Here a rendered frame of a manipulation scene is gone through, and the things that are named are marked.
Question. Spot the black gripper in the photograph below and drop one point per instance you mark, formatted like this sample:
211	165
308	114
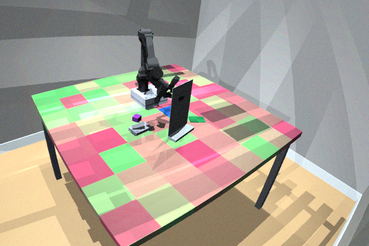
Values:
172	84

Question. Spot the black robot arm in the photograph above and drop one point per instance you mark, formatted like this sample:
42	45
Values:
150	70

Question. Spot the green flat slab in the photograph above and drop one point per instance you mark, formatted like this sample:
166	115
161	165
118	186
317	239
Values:
196	119

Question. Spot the blue square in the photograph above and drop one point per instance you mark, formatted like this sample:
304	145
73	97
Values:
166	110

